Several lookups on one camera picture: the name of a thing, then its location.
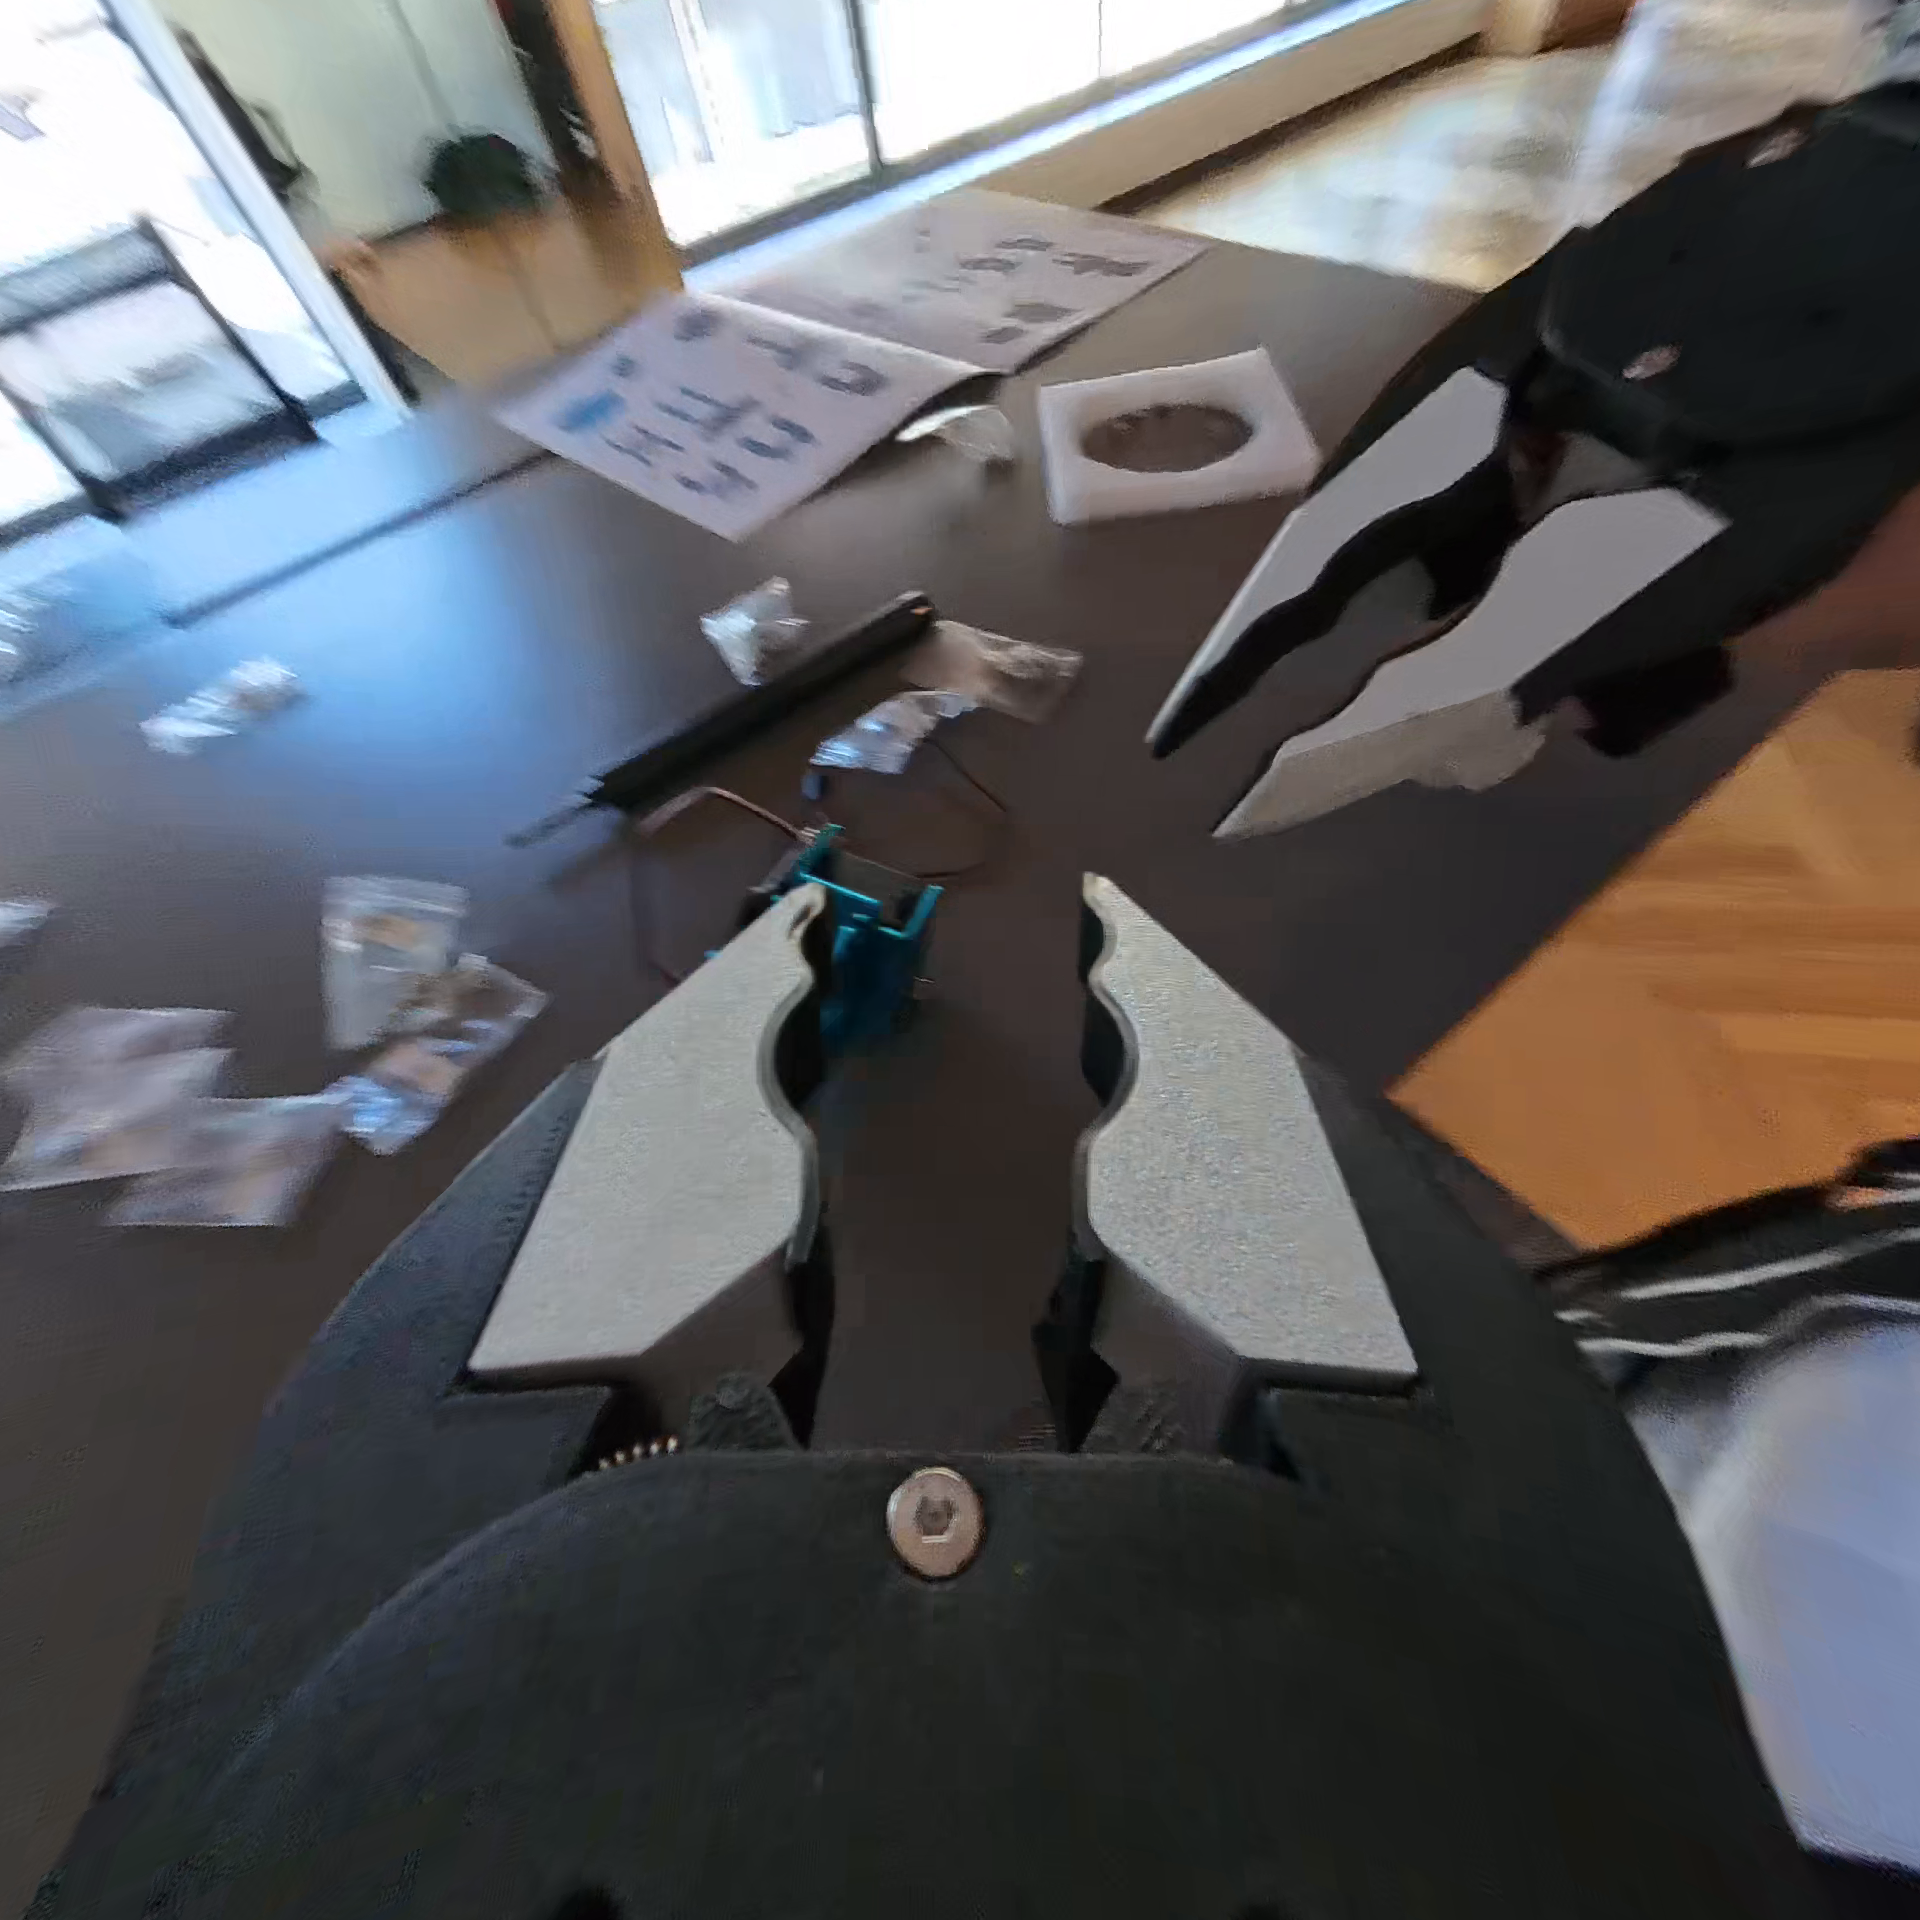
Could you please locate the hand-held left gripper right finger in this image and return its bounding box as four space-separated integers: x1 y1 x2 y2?
1052 873 1422 1389

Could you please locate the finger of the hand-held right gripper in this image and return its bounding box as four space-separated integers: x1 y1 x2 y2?
1143 362 1520 756
1207 482 1731 842

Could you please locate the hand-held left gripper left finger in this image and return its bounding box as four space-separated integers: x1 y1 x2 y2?
468 881 836 1389

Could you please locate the white foam square with hole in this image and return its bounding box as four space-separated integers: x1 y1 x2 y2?
1035 350 1325 528

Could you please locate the black servo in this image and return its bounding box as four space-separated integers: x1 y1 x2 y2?
749 827 947 1059

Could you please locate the red white black servo cable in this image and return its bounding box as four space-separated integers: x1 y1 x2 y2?
627 734 1008 993

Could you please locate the dark brown desk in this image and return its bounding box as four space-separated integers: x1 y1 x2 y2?
0 230 1920 1920

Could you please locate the clear bag with brass nuts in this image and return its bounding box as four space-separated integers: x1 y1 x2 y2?
336 960 548 1157

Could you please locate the clear bag with silver screws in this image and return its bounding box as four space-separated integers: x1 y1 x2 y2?
321 874 471 1051

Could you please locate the clear bag with dark screws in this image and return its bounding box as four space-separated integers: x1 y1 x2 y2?
914 620 1086 721

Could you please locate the crumpled clear plastic scrap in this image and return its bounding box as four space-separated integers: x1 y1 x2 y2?
896 401 1021 470

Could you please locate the small clear plastic screw bag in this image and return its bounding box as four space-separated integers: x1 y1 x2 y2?
104 1098 344 1226
142 656 306 756
700 577 812 682
0 1099 229 1196
0 1010 234 1112

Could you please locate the clear bag with silver nuts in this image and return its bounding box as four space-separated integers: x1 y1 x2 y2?
812 692 976 774

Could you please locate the black screwdriver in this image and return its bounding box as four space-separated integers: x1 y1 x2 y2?
508 587 940 850

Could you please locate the person's striped black jacket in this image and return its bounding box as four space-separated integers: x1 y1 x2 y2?
1538 1139 1920 1389

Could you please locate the open white instruction booklet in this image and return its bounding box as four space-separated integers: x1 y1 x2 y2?
497 186 1207 544

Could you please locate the person's white shirt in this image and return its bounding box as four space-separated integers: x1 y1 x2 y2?
1628 1325 1920 1877

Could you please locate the black chair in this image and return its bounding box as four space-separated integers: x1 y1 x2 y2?
0 214 323 525

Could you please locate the dark green bag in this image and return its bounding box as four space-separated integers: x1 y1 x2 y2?
425 130 542 220

